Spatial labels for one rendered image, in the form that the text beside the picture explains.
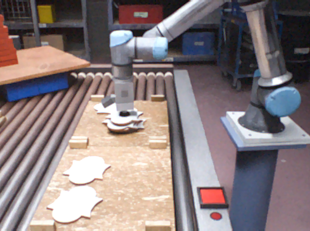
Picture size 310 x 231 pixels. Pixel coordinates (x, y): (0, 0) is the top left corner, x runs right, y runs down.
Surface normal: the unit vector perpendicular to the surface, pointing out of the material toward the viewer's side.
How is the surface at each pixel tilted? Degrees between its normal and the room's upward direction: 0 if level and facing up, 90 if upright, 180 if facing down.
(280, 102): 95
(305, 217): 0
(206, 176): 0
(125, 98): 90
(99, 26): 90
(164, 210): 0
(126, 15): 90
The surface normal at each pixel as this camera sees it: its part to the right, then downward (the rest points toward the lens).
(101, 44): 0.07, 0.41
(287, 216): 0.00, -0.91
